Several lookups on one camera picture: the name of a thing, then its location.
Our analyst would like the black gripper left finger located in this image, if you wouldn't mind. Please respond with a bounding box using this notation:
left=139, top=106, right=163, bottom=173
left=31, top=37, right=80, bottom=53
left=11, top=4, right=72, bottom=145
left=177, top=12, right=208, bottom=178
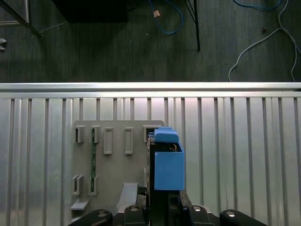
left=67, top=186, right=149, bottom=226

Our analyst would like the green RAM stick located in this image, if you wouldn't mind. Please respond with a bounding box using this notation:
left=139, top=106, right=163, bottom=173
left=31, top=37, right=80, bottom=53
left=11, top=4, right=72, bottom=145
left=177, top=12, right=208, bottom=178
left=91, top=131, right=98, bottom=192

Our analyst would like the hard disk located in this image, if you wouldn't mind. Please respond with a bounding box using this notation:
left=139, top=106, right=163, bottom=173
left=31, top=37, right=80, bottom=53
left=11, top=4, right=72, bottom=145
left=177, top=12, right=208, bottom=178
left=143, top=126, right=187, bottom=226

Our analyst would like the white floor cable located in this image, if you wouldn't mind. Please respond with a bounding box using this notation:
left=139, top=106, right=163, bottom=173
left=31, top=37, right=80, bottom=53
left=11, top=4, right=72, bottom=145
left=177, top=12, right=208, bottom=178
left=228, top=0, right=301, bottom=83

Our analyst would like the blue floor cable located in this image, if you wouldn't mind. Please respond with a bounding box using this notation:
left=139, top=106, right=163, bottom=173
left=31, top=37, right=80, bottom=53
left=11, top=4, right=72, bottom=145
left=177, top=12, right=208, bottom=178
left=232, top=0, right=289, bottom=12
left=147, top=0, right=184, bottom=35

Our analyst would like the black table leg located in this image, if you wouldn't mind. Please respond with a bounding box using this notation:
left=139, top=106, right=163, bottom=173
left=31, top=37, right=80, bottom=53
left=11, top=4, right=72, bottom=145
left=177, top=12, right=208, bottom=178
left=185, top=0, right=201, bottom=52

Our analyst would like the black box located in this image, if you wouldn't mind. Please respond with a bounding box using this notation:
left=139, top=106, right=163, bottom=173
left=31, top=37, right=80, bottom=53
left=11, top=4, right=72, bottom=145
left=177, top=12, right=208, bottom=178
left=51, top=0, right=129, bottom=24

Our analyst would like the metal frame leg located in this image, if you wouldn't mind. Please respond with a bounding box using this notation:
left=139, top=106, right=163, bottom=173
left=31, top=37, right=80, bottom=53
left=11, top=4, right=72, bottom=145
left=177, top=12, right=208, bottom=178
left=0, top=0, right=45, bottom=40

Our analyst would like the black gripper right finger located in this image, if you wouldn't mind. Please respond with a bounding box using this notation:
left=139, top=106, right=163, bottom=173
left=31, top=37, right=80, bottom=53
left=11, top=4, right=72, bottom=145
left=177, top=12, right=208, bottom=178
left=179, top=190, right=269, bottom=226

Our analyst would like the grey parts rack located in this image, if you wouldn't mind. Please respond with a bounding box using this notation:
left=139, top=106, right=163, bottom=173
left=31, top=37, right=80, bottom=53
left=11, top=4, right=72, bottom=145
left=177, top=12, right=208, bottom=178
left=70, top=120, right=165, bottom=224

